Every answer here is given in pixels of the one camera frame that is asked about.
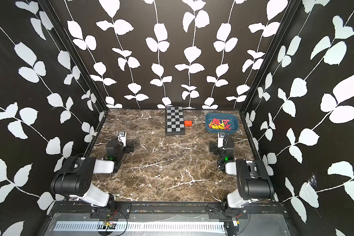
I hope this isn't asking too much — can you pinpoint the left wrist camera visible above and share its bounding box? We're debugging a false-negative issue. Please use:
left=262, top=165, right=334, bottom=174
left=118, top=131, right=126, bottom=147

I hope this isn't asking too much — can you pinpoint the teal storage box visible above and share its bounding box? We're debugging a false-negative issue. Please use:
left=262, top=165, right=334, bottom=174
left=205, top=113, right=239, bottom=135

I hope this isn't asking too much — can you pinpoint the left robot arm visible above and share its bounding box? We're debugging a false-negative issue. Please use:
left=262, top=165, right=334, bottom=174
left=50, top=138, right=135, bottom=209

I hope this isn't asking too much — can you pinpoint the white slotted cable duct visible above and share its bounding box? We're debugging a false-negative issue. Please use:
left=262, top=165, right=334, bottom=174
left=52, top=221, right=225, bottom=234

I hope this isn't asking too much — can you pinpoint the black white checkerboard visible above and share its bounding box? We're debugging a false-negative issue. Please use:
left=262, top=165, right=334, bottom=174
left=165, top=106, right=185, bottom=136

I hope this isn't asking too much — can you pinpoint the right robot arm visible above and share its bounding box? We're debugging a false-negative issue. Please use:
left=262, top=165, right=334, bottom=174
left=209, top=142, right=274, bottom=209

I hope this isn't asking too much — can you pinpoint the small red block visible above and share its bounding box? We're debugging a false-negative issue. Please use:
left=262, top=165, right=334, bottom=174
left=184, top=121, right=193, bottom=126

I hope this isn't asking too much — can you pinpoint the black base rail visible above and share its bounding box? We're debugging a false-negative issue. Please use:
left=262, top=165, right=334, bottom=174
left=50, top=201, right=289, bottom=221

